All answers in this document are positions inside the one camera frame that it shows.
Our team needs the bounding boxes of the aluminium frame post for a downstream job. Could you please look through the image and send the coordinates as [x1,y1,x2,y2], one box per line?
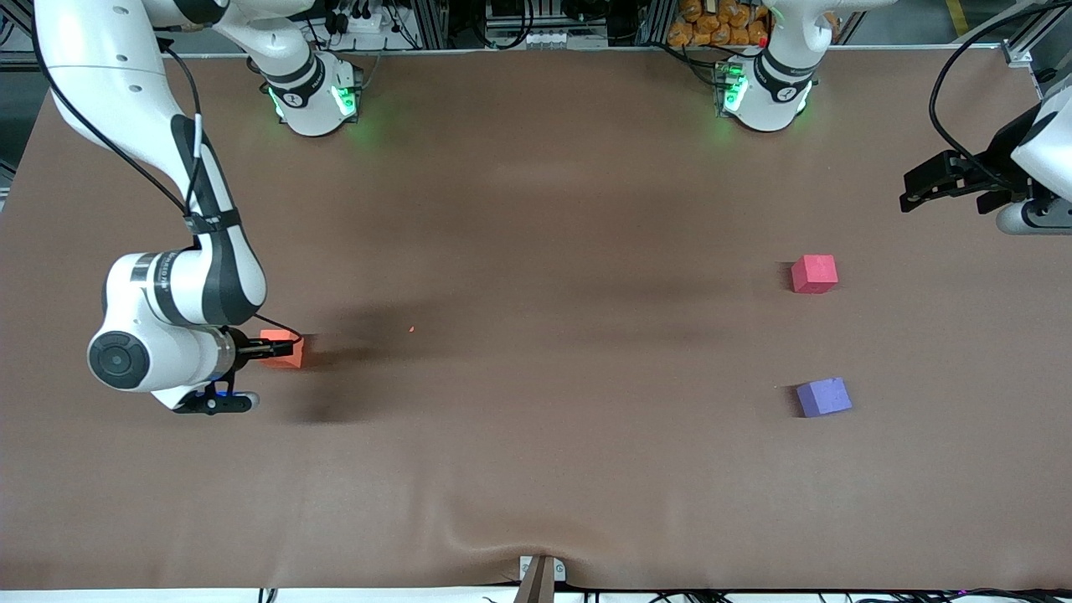
[410,0,457,49]

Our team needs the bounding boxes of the purple foam block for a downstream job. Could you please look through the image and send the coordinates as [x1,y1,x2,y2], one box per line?
[795,377,854,419]

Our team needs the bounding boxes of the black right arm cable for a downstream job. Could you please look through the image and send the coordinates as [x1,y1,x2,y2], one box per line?
[32,33,304,340]

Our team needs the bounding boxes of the red foam block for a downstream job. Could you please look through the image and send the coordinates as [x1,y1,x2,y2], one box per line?
[791,254,839,295]

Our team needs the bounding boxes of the white power strip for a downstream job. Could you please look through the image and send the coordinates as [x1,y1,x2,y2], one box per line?
[331,7,394,34]

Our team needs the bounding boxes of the white flat device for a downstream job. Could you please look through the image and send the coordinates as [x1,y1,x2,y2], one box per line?
[486,29,608,49]

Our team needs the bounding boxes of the grey metal clamp bracket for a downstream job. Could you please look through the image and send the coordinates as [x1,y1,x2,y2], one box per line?
[519,554,567,584]

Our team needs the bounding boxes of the orange foam block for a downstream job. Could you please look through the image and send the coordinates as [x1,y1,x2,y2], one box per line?
[258,328,304,370]

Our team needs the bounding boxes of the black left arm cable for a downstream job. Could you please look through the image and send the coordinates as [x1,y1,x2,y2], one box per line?
[928,3,1072,195]

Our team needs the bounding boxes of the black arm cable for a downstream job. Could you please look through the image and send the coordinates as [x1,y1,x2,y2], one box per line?
[928,3,1072,195]
[32,33,304,340]

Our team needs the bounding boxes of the brown table mat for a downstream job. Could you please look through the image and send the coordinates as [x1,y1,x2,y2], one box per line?
[0,46,1072,591]

